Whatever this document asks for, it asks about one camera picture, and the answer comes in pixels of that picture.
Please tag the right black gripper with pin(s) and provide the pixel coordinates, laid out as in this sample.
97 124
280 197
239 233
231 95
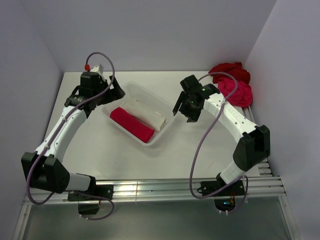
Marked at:
194 114

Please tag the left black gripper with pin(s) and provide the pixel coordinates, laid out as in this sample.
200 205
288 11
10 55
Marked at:
114 93

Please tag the white plastic basket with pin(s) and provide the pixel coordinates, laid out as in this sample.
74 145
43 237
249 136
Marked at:
151 100

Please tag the white t shirt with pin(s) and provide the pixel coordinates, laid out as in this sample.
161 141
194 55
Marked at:
143 113

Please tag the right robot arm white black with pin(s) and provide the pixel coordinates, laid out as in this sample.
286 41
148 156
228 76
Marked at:
253 141

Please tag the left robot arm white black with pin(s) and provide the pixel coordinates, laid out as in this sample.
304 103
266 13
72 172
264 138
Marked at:
43 168

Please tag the rolled pink t shirt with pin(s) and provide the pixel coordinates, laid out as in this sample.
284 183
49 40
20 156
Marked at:
132 124

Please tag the dark red t shirt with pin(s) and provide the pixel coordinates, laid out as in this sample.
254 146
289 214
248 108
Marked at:
234 69

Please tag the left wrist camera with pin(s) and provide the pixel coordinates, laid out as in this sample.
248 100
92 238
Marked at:
94 69

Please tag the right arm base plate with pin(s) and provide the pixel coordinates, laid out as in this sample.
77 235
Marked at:
208 187

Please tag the aluminium rail frame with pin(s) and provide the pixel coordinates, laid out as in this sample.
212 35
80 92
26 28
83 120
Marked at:
152 197

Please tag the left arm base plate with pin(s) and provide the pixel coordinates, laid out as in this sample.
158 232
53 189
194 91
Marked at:
89 201

